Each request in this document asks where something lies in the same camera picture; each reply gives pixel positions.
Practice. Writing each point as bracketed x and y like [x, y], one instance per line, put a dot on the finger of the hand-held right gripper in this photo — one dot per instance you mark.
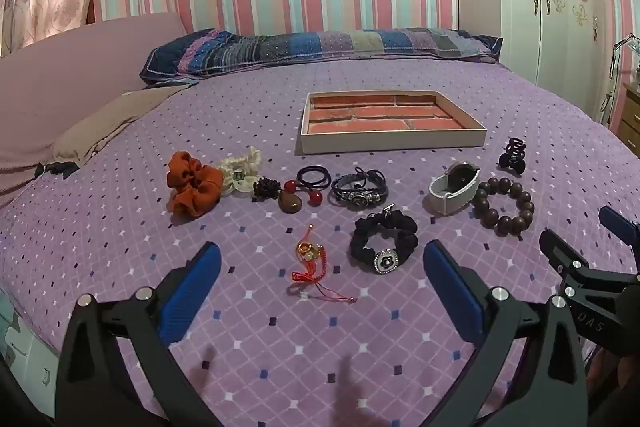
[575, 269]
[620, 224]

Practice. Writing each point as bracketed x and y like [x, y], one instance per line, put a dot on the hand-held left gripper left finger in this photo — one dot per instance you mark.
[192, 294]

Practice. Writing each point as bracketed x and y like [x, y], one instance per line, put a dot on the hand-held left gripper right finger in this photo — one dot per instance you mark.
[452, 294]

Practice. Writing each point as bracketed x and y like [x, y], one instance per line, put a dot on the black scrunchie with rhinestone charm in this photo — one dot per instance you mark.
[362, 247]

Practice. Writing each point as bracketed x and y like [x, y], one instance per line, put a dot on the orange fabric scrunchie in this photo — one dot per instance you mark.
[192, 187]

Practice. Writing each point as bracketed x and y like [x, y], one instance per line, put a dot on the brick-pattern cardboard tray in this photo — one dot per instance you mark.
[385, 114]

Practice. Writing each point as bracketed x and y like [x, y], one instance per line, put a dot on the wooden nightstand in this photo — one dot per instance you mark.
[631, 112]

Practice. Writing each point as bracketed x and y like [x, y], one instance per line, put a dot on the black hair claw clip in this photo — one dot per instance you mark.
[512, 157]

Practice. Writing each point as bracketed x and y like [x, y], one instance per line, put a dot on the brown stone pendant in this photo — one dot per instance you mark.
[290, 203]

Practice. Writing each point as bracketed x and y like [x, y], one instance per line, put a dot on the cream satin scrunchie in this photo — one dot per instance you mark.
[247, 162]

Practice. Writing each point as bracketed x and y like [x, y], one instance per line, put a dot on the metal desk lamp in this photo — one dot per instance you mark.
[617, 57]

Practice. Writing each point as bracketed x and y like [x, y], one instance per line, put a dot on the white teal printed cloth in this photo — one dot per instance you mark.
[20, 342]

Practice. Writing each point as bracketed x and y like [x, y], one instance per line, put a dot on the dark cloth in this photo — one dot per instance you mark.
[60, 169]

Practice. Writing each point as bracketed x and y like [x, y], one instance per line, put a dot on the beige folded cloth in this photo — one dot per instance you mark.
[105, 122]

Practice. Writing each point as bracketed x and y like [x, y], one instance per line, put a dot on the white wardrobe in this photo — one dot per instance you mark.
[550, 7]

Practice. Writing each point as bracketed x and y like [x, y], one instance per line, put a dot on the pink pillow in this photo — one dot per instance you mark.
[75, 72]

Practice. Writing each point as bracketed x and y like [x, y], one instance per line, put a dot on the patchwork long pillow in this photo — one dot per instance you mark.
[320, 49]

